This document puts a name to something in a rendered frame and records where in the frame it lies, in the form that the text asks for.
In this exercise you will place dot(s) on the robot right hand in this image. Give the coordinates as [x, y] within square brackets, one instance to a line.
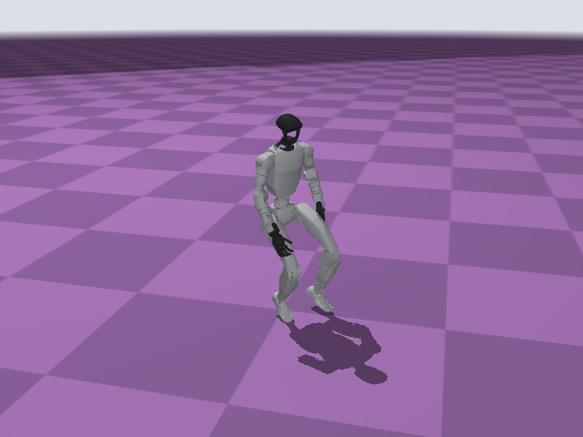
[279, 243]

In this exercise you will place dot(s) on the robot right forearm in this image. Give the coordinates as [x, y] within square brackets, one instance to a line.
[263, 207]

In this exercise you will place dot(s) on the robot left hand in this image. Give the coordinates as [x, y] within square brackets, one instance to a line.
[320, 209]

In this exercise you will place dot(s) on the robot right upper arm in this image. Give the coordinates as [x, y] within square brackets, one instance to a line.
[263, 163]

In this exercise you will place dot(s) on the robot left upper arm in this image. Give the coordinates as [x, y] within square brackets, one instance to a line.
[308, 162]

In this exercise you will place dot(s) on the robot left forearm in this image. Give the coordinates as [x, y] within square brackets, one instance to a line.
[316, 190]

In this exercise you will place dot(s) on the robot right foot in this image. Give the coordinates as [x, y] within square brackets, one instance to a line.
[283, 309]

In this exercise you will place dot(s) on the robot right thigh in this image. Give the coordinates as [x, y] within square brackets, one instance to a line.
[289, 262]

